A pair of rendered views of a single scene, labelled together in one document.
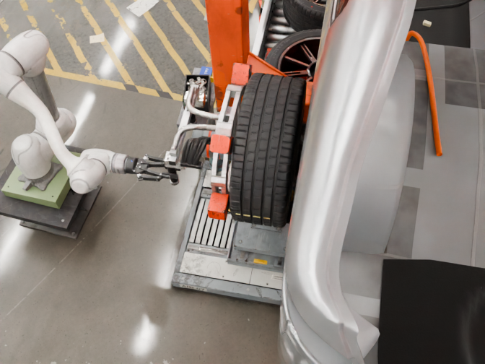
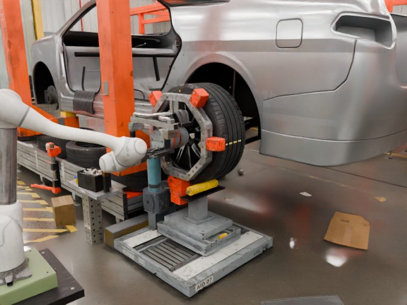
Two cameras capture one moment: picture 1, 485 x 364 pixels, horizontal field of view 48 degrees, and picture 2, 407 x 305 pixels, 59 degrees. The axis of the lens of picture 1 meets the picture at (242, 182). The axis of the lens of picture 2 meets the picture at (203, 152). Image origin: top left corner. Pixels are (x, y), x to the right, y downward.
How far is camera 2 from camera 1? 243 cm
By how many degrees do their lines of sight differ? 62
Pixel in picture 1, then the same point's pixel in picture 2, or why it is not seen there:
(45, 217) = (51, 297)
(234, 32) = (129, 92)
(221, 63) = (122, 123)
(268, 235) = (210, 221)
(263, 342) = (274, 275)
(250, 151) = (214, 95)
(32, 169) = (18, 247)
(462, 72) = not seen: hidden behind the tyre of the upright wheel
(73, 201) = (63, 276)
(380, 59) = not seen: outside the picture
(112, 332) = not seen: outside the picture
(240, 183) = (222, 114)
